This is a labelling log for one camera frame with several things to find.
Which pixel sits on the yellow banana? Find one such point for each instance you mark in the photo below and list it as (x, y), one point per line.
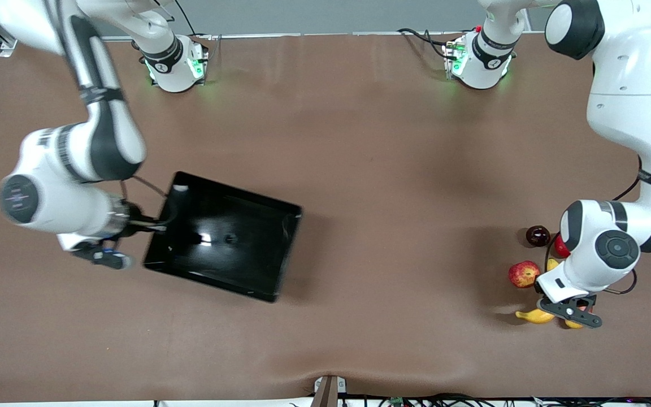
(534, 316)

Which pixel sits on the grey camera stand bracket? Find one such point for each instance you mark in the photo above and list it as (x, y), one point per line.
(328, 390)

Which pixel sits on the red yellow apple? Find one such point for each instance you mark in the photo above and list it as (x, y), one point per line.
(524, 274)

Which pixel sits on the black plastic box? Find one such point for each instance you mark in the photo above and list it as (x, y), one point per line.
(235, 254)

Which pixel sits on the dark red plum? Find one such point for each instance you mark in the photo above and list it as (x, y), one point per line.
(538, 236)

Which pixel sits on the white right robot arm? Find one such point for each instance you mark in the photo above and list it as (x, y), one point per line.
(105, 135)

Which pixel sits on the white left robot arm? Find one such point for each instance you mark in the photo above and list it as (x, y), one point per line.
(630, 113)

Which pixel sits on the red yellow mango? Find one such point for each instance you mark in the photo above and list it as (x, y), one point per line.
(574, 324)

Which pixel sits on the red peach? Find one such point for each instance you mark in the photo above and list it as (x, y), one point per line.
(560, 247)

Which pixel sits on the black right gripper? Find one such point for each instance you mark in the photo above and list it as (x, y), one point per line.
(137, 225)

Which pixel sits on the brown table cover mat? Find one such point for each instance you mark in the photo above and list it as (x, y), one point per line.
(387, 198)

